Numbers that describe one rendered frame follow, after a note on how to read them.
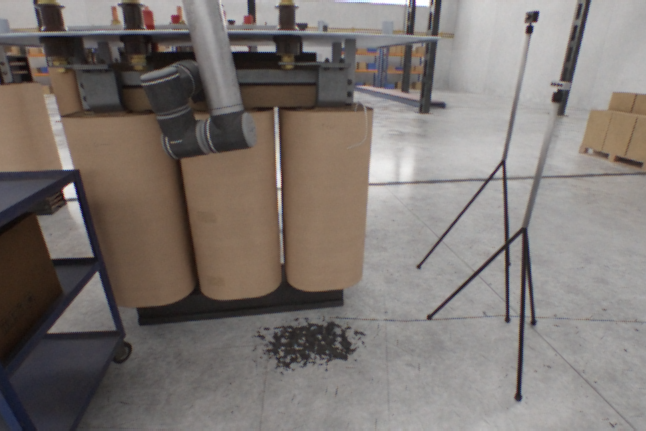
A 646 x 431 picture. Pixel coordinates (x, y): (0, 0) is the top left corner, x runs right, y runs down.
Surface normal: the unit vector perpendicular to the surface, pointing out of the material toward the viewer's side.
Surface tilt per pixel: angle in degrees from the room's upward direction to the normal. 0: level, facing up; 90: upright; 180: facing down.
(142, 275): 90
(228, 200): 90
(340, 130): 90
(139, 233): 90
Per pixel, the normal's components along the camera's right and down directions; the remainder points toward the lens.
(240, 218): 0.18, 0.40
